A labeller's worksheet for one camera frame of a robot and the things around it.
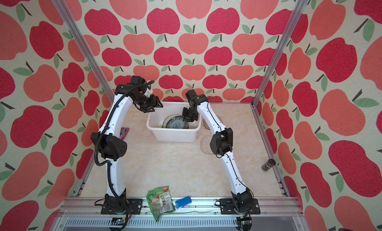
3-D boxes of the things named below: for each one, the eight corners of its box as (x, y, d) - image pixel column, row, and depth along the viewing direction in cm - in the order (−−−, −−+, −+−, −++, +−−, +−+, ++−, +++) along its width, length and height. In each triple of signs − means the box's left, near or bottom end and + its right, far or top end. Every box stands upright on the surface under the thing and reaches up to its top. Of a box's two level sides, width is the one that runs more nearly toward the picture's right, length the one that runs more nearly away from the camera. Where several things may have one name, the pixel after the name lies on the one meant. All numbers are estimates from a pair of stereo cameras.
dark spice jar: (262, 172, 88) (269, 165, 79) (260, 166, 91) (267, 158, 82) (268, 172, 88) (277, 165, 79) (266, 166, 91) (274, 158, 82)
